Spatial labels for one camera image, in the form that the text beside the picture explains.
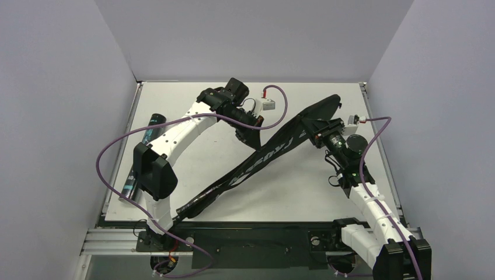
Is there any black Crossway racket bag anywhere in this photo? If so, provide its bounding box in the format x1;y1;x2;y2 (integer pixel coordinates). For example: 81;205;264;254
173;94;341;225

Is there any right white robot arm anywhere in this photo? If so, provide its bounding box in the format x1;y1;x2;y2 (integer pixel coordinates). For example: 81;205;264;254
304;115;432;279

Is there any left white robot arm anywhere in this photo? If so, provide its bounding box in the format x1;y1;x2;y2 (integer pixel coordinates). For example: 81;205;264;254
133;78;263;251

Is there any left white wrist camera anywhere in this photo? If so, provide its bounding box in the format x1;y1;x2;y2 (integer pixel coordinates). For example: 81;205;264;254
261;98;276;111

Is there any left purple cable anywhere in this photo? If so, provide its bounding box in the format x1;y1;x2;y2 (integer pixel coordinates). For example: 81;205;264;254
95;85;290;278

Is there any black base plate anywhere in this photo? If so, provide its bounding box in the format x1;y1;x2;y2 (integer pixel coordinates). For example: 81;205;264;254
136;221;357;270

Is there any aluminium frame rail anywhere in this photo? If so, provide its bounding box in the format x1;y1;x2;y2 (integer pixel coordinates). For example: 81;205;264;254
81;223;340;256

